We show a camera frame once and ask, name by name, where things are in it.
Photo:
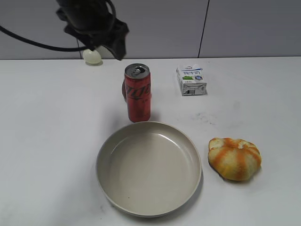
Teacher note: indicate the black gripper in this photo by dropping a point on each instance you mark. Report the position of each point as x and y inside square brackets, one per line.
[94, 23]

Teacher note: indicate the red cola can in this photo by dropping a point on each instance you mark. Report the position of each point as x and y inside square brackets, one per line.
[137, 82]

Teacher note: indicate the beige round plate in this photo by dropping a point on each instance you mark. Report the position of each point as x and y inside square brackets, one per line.
[148, 169]

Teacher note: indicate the pale white egg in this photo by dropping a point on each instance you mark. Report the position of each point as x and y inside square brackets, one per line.
[91, 57]

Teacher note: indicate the white milk carton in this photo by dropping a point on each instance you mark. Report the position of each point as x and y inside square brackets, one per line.
[191, 80]

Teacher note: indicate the orange striped bread bun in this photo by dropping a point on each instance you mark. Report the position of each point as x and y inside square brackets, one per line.
[233, 159]

